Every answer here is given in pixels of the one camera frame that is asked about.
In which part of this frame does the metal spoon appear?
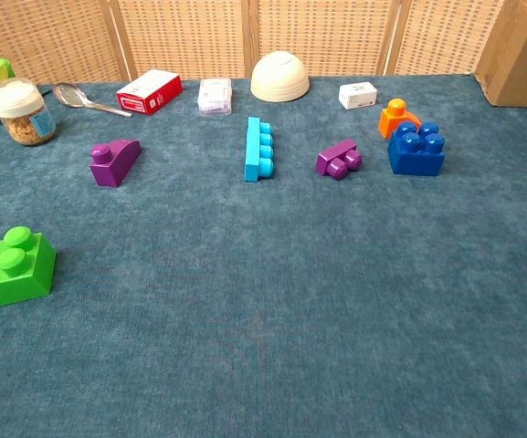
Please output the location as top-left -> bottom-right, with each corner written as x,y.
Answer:
53,82 -> 133,119

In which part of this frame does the orange sloped one-stud block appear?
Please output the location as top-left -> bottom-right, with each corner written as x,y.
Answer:
378,98 -> 423,140

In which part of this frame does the small white box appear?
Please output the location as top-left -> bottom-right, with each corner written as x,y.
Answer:
338,81 -> 378,110

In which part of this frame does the purple sloped one-stud block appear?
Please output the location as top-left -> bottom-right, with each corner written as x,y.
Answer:
89,139 -> 142,188

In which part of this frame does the cream upturned bowl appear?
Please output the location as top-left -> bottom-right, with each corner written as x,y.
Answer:
249,50 -> 311,103

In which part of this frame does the woven folding screen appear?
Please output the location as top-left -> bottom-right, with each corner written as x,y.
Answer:
0,0 -> 511,86

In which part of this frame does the clear plastic case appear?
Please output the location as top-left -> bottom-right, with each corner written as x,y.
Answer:
197,77 -> 234,118

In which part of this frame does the blue table cloth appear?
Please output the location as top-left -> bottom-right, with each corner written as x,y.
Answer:
0,74 -> 527,438

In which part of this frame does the cardboard box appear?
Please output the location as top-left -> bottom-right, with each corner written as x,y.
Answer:
474,0 -> 527,110

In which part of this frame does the green toy block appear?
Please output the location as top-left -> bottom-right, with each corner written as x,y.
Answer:
0,225 -> 58,310

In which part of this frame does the blue toy block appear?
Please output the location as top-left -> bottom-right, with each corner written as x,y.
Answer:
386,120 -> 446,177

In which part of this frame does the red and white box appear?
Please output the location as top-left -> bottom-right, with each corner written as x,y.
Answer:
116,68 -> 184,117

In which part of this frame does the purple two-stud block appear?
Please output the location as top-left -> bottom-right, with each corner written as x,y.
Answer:
314,139 -> 364,182

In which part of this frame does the white-lidded clear jar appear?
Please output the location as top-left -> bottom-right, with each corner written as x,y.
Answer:
0,77 -> 58,147

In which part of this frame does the light blue long block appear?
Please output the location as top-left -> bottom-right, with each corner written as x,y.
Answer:
243,116 -> 276,183

